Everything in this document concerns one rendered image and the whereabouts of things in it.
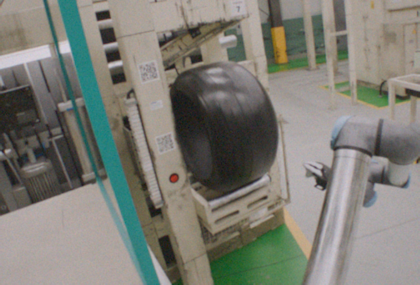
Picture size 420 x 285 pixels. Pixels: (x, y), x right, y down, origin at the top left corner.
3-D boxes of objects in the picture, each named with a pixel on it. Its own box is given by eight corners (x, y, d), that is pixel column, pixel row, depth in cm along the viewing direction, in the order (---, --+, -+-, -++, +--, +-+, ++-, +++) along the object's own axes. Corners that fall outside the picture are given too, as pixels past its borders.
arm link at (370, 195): (367, 192, 140) (363, 211, 136) (346, 181, 140) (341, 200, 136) (380, 187, 132) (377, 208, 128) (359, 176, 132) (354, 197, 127)
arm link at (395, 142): (427, 117, 79) (411, 169, 133) (381, 112, 85) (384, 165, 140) (424, 157, 76) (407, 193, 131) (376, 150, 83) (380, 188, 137)
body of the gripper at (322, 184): (312, 186, 134) (334, 197, 134) (323, 176, 128) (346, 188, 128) (313, 173, 139) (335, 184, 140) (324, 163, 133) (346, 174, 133)
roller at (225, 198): (202, 206, 135) (207, 214, 133) (202, 200, 132) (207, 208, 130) (265, 177, 149) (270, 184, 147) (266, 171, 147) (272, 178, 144)
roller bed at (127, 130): (143, 183, 165) (128, 132, 155) (135, 174, 177) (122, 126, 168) (175, 170, 173) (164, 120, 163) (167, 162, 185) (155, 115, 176)
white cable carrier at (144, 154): (155, 209, 129) (125, 100, 114) (152, 204, 133) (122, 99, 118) (165, 204, 130) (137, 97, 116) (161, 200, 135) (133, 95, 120)
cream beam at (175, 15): (141, 38, 136) (134, 5, 131) (128, 41, 158) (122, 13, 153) (250, 17, 160) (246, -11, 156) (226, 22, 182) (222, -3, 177)
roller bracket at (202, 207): (208, 225, 128) (204, 205, 125) (173, 190, 162) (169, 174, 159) (215, 222, 129) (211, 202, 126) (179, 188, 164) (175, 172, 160)
